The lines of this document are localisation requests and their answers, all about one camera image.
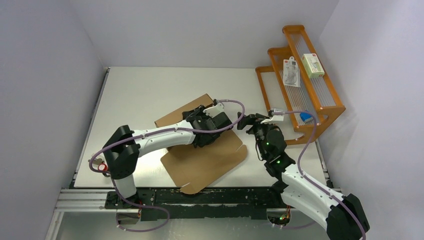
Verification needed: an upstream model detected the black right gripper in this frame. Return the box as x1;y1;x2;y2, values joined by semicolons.
237;111;277;158

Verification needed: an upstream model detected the brown cardboard box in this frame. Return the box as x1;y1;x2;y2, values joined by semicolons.
154;93;249;196

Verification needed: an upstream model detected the orange wooden tiered rack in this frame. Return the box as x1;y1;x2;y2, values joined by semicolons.
255;25;346;145

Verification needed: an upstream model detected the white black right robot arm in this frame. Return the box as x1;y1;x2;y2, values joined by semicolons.
237;112;370;240

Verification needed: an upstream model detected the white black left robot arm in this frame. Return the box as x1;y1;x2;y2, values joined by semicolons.
100;103;234;208

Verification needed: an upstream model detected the white green product box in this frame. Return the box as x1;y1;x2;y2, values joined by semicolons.
301;53;325;79

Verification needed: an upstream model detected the blue small object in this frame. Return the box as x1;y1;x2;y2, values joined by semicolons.
299;111;314;123

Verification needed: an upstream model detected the grey white clip tool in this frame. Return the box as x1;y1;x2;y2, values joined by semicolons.
92;158;104;166

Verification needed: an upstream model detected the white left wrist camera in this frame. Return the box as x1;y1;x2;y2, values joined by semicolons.
202;102;225;118

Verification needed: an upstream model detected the clear packaged cable bag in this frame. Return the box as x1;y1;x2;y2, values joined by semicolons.
282;56;300;88

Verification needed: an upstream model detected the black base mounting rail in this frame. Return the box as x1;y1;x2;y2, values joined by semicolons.
104;187;289;222

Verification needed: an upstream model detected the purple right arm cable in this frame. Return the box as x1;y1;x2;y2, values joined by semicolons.
271;110;368;240

